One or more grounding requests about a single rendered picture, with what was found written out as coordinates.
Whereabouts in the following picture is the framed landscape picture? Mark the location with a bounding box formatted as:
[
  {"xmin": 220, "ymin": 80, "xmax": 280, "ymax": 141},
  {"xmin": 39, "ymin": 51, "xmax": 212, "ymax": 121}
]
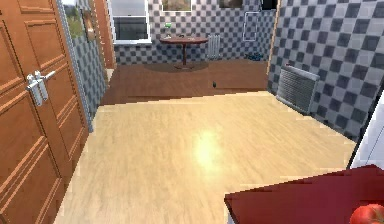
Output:
[{"xmin": 161, "ymin": 0, "xmax": 193, "ymax": 13}]

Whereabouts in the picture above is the brown panelled room door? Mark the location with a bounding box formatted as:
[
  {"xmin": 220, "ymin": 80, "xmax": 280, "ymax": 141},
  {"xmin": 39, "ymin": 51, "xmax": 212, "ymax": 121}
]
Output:
[{"xmin": 0, "ymin": 0, "xmax": 90, "ymax": 224}]

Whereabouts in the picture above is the white outlined wall panel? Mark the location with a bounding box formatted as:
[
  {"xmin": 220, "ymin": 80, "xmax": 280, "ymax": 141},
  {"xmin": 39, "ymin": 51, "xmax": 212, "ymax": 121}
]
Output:
[{"xmin": 242, "ymin": 11, "xmax": 261, "ymax": 43}]

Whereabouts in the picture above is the red apple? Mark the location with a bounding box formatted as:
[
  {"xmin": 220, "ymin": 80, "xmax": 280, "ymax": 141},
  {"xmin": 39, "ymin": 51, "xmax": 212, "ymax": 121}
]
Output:
[{"xmin": 349, "ymin": 203, "xmax": 384, "ymax": 224}]

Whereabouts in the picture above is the round dark red table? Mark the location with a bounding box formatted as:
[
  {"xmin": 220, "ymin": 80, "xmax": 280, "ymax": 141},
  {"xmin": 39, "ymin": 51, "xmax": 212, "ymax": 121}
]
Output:
[{"xmin": 159, "ymin": 35, "xmax": 210, "ymax": 70}]

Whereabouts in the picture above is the brown framed wall picture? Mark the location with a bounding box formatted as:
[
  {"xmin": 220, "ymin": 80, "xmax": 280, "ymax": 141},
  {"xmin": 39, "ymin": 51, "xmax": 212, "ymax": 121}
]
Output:
[{"xmin": 82, "ymin": 9, "xmax": 97, "ymax": 43}]

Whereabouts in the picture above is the dark blue floor pile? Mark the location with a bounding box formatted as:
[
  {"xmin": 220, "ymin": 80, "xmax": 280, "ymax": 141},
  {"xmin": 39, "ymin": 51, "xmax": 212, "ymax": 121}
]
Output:
[{"xmin": 245, "ymin": 51, "xmax": 264, "ymax": 62}]

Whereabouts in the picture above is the white ribbed radiator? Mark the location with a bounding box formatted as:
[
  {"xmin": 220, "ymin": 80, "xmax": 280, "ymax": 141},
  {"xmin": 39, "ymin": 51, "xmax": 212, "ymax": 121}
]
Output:
[{"xmin": 207, "ymin": 34, "xmax": 222, "ymax": 61}]

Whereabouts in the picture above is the white cabinet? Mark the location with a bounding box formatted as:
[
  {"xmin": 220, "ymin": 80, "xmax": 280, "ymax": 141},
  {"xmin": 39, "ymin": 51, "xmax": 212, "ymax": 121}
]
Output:
[{"xmin": 346, "ymin": 74, "xmax": 384, "ymax": 170}]

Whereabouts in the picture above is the white framed window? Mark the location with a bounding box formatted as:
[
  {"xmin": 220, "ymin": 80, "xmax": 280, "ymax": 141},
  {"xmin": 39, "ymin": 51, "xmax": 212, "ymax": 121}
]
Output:
[{"xmin": 108, "ymin": 0, "xmax": 153, "ymax": 46}]

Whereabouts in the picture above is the black framed picture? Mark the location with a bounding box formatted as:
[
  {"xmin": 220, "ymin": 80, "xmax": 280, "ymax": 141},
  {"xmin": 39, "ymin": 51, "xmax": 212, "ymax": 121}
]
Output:
[{"xmin": 260, "ymin": 0, "xmax": 279, "ymax": 11}]

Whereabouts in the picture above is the silver door handle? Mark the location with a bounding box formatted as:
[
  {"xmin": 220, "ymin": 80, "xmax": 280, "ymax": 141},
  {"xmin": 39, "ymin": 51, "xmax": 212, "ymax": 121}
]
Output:
[{"xmin": 25, "ymin": 69, "xmax": 57, "ymax": 107}]

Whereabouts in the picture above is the dark framed picture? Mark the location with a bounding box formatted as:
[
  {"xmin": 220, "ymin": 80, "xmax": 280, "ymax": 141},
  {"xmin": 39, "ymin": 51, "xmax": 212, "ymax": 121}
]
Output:
[{"xmin": 218, "ymin": 0, "xmax": 244, "ymax": 9}]

